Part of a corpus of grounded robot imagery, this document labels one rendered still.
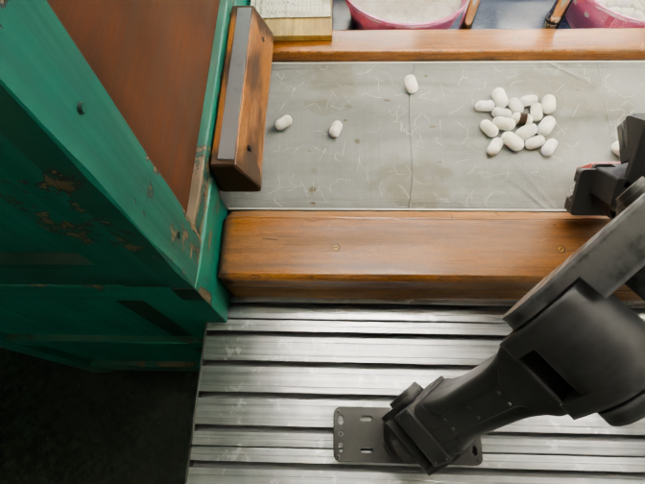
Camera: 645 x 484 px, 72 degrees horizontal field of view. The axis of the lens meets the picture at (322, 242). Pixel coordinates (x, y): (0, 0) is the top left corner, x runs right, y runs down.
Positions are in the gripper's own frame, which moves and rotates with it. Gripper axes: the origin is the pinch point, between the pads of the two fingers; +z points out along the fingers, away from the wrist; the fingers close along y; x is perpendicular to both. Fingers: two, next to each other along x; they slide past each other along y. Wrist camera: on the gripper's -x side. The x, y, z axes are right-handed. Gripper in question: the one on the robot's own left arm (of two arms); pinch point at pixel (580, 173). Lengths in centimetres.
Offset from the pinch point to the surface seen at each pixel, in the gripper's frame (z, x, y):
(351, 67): 18.8, -13.6, 34.4
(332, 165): 3.1, -0.2, 37.7
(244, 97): -2, -11, 50
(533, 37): 20.3, -18.3, 2.7
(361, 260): -11.6, 9.2, 33.6
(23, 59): -41, -19, 54
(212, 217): -11, 3, 54
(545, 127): 6.2, -5.7, 3.8
